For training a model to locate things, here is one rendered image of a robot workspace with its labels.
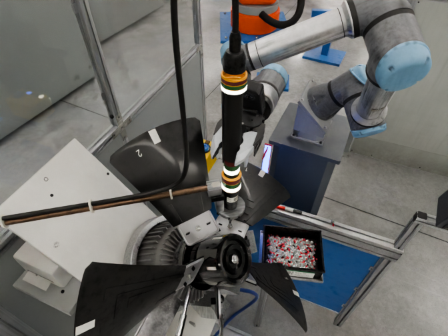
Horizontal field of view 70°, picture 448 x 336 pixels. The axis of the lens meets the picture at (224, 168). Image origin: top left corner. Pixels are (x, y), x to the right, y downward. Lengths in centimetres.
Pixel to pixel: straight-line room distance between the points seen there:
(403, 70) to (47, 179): 86
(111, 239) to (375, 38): 82
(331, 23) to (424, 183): 221
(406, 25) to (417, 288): 179
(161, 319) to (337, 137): 101
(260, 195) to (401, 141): 201
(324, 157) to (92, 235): 91
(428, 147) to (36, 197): 261
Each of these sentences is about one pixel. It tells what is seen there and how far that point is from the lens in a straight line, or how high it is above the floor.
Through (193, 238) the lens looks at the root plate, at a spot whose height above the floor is 123.
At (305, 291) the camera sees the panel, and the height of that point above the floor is 24.
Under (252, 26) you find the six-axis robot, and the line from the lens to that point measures 452.
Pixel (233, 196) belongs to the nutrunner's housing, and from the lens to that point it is 72.
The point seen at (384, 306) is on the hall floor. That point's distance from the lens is 224.
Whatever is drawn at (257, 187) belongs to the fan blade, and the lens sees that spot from 97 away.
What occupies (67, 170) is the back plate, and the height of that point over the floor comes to 133.
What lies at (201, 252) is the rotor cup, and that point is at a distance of 78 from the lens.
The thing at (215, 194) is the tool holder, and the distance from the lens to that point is 71.
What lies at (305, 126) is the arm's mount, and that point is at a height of 108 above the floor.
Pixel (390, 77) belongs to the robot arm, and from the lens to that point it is 85.
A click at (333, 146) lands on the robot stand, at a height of 100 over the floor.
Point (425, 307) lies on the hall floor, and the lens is 235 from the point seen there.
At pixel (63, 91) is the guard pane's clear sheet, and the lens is 127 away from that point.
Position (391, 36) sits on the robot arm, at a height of 159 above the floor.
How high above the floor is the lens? 191
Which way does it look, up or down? 47 degrees down
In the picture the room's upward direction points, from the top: straight up
